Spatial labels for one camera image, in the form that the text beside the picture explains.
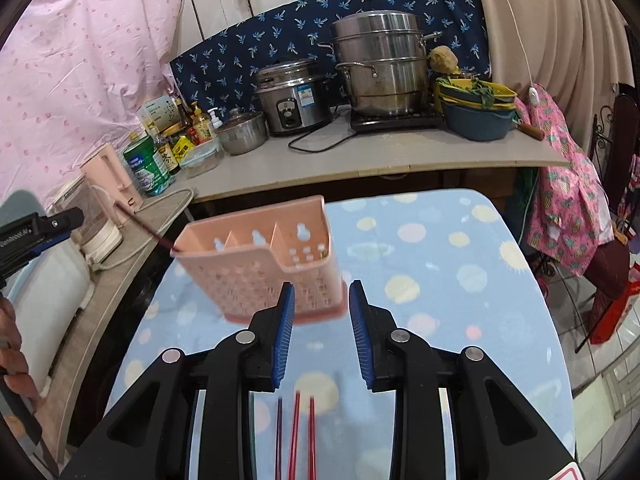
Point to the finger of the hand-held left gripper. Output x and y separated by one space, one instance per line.
57 221

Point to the stainless steel steamer pot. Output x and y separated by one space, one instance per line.
380 60

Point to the yellow snack packet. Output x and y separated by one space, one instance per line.
183 148

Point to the green tin can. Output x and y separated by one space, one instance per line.
145 165

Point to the pink pineapple print garment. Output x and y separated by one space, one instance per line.
565 185

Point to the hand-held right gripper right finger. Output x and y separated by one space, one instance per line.
357 335

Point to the loofah sponge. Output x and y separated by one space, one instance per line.
443 61

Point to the clear plastic food container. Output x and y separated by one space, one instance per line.
200 162

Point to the pink dotted curtain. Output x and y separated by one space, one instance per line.
75 60

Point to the blue plastic basin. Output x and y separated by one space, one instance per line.
477 122

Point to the white electric kettle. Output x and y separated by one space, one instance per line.
97 240

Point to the light blue planet print tablecloth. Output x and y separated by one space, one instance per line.
425 285

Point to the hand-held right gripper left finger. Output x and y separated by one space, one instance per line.
285 335

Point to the white plastic tub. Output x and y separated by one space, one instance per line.
45 305

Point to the pink plastic utensil holder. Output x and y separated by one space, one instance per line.
250 270

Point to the dark sauce bottle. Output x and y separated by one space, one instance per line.
183 117

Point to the yellow label bottle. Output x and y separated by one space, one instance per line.
202 127

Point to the person's left hand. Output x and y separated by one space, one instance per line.
15 355

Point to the yellow plastic basin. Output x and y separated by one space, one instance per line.
500 94

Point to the red bag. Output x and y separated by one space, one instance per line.
617 315

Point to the green leafy vegetables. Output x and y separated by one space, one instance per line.
475 89

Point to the silver rice cooker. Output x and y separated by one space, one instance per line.
295 102

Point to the beige curtain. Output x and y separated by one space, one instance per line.
560 25

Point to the pink plastic pitcher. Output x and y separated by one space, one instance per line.
107 170

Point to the white pump bottle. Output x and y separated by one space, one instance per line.
215 122

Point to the dark red chopstick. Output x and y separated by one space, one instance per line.
150 227

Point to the dark metal chair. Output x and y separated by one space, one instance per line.
627 125

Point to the dark blue palm print cloth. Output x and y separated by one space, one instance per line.
240 50

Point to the black induction cooker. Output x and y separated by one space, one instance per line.
395 122

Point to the small pot with glass lid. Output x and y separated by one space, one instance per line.
242 137

